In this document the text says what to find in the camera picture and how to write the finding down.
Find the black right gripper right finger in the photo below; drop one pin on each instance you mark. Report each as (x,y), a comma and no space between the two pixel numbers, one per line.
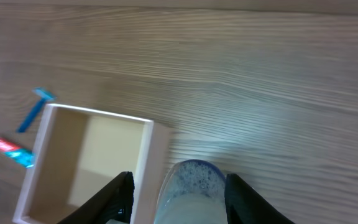
(245,206)

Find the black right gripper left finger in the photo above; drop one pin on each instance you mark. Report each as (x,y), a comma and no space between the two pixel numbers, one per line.
(113,202)

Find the clear pump bottle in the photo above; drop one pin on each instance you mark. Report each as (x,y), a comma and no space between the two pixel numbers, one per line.
(192,193)

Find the Colgate toothpaste tube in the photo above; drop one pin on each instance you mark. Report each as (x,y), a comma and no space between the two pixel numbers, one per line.
(17,153)

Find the blue disposable razor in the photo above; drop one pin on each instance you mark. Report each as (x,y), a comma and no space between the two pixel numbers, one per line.
(45,96)

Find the white cardboard box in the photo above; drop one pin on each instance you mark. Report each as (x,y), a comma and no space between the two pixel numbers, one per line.
(79,150)

